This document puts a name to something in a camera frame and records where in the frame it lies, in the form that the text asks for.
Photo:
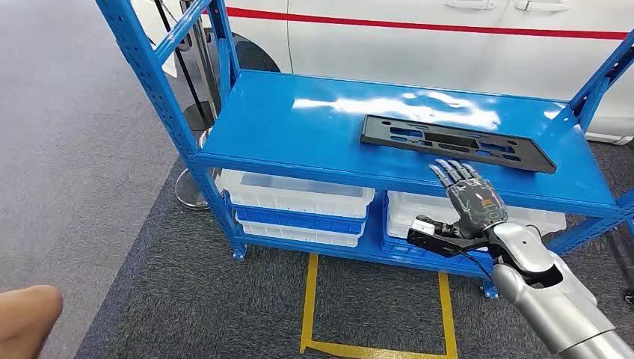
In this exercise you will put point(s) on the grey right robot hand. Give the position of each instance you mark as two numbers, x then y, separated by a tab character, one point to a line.
478	203

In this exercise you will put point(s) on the black plastic panel part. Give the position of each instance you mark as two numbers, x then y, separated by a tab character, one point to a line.
376	133

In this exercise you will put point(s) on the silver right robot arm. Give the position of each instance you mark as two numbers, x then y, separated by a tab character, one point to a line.
550	302

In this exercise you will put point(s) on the white car with red stripe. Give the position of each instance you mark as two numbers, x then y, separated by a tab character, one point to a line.
396	54

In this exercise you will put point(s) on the yellow floor tape square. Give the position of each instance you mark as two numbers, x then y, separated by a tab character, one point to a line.
308	307

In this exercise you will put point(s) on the person's leg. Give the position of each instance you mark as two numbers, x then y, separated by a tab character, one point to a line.
25	322

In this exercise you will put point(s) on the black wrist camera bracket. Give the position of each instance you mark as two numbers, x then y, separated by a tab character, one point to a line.
446	244

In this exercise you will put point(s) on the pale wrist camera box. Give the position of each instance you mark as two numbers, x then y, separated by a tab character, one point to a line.
422	227

